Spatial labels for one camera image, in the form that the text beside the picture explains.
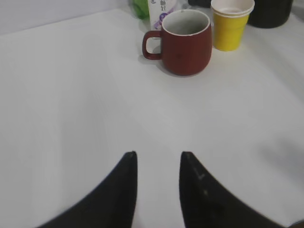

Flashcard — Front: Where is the red ceramic mug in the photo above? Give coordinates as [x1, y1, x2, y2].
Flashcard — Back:
[142, 9, 213, 76]

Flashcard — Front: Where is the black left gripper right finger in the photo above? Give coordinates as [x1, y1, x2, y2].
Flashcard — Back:
[179, 152, 280, 228]

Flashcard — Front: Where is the dark grey ceramic mug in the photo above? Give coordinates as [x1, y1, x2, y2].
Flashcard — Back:
[188, 0, 211, 8]

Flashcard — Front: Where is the green soda bottle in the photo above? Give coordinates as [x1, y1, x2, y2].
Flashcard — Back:
[129, 0, 149, 19]

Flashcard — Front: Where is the black ceramic mug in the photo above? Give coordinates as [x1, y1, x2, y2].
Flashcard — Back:
[248, 0, 293, 29]

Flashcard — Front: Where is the white milk bottle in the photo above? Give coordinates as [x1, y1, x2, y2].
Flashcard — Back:
[148, 0, 188, 30]

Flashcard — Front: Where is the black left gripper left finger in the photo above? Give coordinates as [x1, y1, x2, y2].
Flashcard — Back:
[41, 151, 138, 228]

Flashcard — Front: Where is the yellow paper cup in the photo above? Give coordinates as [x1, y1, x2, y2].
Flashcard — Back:
[213, 11, 249, 51]

